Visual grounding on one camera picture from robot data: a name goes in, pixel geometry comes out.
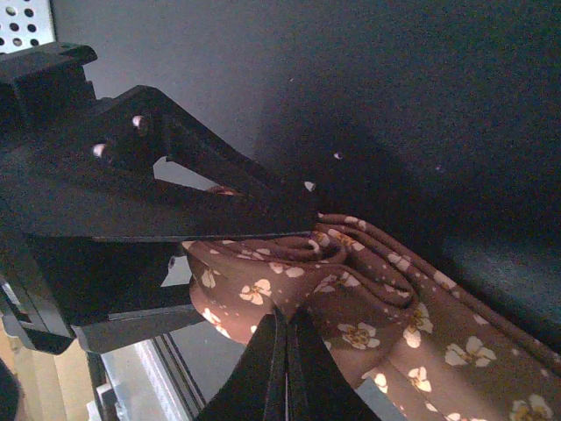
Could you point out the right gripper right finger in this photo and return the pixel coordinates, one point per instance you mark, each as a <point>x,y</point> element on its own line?
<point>317,389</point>

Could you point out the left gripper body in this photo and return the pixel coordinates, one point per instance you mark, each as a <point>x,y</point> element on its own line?
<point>103,294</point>

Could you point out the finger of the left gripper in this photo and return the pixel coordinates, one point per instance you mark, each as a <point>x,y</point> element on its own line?
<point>143,125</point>
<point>55,194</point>

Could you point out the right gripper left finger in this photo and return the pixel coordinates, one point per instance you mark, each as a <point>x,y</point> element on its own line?
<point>256,388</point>

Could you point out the brown floral tie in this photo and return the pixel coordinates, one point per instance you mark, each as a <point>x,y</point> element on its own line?
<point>386,315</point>

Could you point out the white basket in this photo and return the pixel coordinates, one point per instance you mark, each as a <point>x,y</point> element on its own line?
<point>25,24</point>

